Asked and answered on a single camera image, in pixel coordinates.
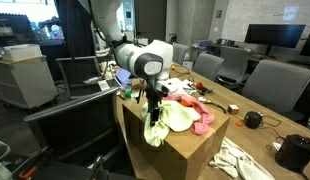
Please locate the silver open laptop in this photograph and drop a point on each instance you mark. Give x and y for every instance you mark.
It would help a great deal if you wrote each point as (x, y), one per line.
(123, 76)

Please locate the grey conference chair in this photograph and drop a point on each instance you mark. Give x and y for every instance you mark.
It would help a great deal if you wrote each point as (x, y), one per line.
(181, 53)
(208, 66)
(233, 63)
(278, 86)

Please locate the large black monitor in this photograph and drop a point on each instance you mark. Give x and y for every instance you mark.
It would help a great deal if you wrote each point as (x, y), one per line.
(275, 36)

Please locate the black cylindrical device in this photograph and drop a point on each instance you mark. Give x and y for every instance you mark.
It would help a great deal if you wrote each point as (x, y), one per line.
(295, 153)

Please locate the rubiks cube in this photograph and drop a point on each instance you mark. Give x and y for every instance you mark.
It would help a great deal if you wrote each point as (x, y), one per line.
(233, 109)

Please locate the whiteboard with writing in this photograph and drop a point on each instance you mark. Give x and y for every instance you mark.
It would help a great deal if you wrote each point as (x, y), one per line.
(261, 13)

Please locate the green ball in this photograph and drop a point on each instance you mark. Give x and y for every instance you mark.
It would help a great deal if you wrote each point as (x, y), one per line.
(128, 94)

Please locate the orange ball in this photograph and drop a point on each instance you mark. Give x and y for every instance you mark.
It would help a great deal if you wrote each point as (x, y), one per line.
(199, 85)

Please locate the grey rolling cabinet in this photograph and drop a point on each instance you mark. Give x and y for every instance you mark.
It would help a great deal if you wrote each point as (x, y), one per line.
(25, 83)

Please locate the dark door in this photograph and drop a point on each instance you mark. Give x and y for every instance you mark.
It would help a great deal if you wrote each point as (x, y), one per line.
(150, 20)

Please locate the yellow black hand tool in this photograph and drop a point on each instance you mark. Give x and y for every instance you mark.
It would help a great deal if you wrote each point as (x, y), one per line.
(213, 104)

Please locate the white paper stack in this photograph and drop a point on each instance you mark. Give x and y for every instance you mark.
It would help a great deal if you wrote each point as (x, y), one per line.
(189, 87)

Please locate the small yellow ball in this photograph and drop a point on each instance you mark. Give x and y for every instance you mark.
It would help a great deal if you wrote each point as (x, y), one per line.
(173, 68)

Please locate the light green towel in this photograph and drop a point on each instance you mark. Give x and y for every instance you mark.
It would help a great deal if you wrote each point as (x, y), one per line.
(175, 116)

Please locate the white crumpled cloth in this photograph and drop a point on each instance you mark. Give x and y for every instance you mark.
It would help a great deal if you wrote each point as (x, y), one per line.
(238, 160)

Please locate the green black toy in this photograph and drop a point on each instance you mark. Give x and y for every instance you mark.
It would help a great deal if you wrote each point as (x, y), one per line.
(206, 90)

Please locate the brown cardboard box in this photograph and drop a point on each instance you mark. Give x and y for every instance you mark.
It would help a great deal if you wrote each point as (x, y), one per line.
(181, 150)

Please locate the black round speaker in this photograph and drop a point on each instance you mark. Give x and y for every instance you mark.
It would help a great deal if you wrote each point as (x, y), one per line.
(252, 120)

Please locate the orange black clamp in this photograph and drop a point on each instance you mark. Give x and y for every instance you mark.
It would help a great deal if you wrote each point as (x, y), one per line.
(26, 173)

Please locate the grey black office chair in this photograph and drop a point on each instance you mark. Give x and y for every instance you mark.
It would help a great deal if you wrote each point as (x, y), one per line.
(78, 126)

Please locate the small orange cap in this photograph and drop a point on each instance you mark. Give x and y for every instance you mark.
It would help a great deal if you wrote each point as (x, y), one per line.
(239, 124)

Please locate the white plastic bin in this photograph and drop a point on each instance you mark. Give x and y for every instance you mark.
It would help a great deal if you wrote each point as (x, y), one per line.
(18, 52)

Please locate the black mesh chair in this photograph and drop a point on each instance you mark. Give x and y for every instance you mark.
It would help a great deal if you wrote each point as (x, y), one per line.
(81, 71)

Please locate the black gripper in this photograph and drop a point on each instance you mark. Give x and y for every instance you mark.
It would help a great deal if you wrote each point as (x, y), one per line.
(152, 93)

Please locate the pink shirt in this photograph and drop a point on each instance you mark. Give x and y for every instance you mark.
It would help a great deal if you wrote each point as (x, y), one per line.
(203, 121)

